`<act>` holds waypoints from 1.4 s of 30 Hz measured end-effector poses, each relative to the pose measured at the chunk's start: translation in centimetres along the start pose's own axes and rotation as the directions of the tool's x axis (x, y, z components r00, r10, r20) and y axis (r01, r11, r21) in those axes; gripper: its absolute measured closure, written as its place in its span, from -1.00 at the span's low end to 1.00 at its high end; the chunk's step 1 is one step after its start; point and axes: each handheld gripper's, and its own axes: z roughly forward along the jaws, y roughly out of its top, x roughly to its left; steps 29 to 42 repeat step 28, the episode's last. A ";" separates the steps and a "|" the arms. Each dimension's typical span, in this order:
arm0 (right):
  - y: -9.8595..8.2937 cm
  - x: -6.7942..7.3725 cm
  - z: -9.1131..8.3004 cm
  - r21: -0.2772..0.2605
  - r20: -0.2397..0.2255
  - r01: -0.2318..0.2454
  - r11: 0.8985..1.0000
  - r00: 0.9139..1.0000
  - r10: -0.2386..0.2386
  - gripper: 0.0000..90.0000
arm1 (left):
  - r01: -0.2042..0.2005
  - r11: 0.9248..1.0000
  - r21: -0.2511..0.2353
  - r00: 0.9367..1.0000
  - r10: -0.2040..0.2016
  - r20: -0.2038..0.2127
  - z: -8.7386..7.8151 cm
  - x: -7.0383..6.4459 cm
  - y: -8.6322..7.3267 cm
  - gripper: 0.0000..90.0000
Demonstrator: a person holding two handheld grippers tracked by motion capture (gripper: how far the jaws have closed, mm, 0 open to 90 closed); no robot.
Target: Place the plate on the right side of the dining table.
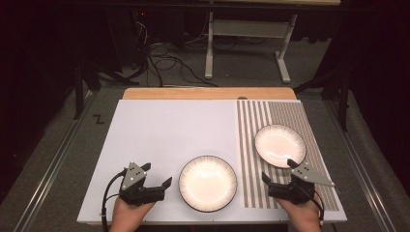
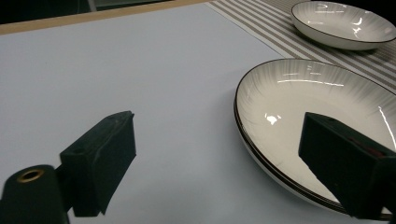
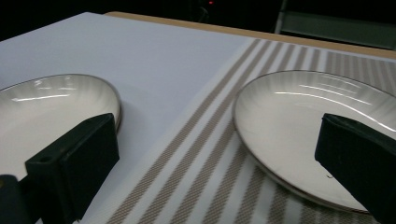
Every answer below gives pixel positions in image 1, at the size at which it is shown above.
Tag black metal stand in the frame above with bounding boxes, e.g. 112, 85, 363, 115
292, 71, 352, 132
73, 60, 140, 121

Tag black floor cable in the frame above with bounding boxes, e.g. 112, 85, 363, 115
145, 42, 220, 89

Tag beige striped woven placemat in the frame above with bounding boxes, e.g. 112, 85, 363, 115
236, 100, 341, 213

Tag white metal desk frame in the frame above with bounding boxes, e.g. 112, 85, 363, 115
199, 0, 342, 85

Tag person's right hand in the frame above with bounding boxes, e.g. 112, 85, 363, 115
276, 196, 323, 232

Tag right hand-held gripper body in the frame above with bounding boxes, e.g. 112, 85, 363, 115
268, 161, 337, 205

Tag person's left hand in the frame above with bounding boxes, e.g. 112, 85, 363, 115
108, 196, 157, 232

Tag dark device with red light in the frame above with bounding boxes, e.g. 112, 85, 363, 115
105, 9, 186, 73

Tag white plate with dark rim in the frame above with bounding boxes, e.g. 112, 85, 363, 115
253, 124, 308, 169
178, 155, 239, 214

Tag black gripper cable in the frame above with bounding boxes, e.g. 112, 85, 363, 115
312, 190, 326, 224
101, 168, 128, 232

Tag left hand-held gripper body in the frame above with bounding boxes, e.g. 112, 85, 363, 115
118, 161, 166, 207

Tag metal floor rail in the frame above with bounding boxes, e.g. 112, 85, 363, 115
324, 99, 398, 232
13, 92, 99, 232

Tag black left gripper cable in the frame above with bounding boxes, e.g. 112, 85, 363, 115
101, 168, 128, 232

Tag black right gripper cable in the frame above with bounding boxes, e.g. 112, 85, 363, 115
312, 190, 326, 224

